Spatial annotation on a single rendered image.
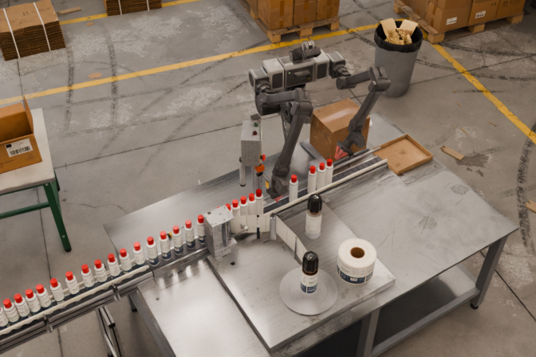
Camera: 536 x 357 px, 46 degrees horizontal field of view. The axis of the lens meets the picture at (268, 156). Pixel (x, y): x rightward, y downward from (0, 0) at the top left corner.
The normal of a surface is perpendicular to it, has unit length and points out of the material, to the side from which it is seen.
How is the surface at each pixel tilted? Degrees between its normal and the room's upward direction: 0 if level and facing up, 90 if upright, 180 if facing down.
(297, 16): 90
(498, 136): 0
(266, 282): 0
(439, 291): 0
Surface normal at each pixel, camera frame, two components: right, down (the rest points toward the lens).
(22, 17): 0.00, -0.74
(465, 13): 0.43, 0.58
